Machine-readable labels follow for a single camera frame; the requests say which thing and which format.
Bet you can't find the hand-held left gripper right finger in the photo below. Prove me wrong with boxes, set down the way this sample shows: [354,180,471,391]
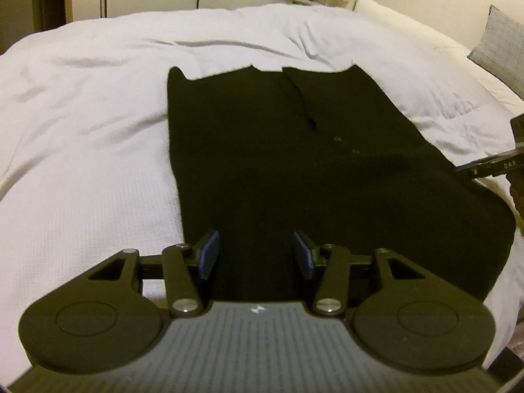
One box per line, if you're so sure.
[292,231,427,317]

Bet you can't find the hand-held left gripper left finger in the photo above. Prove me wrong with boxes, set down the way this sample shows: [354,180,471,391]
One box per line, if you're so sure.
[87,230,220,317]

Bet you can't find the black pants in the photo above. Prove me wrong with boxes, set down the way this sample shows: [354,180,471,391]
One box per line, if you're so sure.
[166,64,515,301]

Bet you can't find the grey pillow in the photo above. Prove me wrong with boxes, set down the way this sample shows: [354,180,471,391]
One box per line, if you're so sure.
[467,5,524,89]

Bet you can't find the cream pillow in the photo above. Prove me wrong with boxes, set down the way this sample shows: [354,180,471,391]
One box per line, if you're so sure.
[354,0,524,105]

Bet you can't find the white duvet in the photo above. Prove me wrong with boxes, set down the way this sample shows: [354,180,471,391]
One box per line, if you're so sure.
[0,2,524,379]

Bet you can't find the white bedside table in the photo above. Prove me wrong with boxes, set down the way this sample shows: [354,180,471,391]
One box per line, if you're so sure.
[280,0,351,10]

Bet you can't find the dark door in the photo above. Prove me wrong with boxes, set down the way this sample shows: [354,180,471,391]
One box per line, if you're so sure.
[0,0,67,55]

